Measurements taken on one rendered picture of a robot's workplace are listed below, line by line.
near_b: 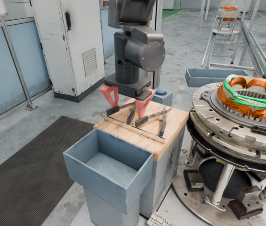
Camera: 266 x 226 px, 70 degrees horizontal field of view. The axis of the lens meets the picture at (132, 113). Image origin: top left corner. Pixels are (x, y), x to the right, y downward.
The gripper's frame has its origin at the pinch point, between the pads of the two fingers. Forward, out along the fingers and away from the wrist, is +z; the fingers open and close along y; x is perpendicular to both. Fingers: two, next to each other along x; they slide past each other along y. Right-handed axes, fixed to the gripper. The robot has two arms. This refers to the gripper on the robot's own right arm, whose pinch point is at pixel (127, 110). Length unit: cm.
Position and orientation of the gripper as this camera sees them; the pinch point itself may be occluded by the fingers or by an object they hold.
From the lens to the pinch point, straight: 51.5
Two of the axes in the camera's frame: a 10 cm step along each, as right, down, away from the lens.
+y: 8.5, 3.0, -4.3
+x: 5.2, -4.7, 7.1
